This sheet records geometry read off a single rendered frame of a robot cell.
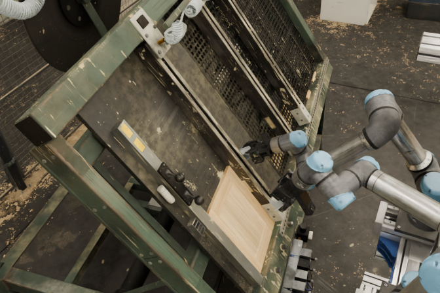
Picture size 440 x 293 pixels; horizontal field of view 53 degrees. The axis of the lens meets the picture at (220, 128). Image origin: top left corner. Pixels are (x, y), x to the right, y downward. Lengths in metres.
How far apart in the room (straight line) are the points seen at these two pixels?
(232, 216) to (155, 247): 0.51
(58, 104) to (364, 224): 2.56
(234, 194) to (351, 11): 4.13
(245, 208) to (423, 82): 3.23
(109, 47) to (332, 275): 2.18
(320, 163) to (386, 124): 0.42
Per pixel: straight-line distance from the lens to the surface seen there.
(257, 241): 2.12
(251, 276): 2.01
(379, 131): 1.76
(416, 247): 2.22
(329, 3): 5.86
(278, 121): 2.44
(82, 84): 1.49
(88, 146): 1.60
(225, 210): 1.96
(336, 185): 1.45
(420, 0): 6.05
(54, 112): 1.39
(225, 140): 2.00
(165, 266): 1.66
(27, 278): 2.49
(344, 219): 3.46
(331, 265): 3.22
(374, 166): 1.55
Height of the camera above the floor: 2.68
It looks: 40 degrees down
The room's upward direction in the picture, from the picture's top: 6 degrees counter-clockwise
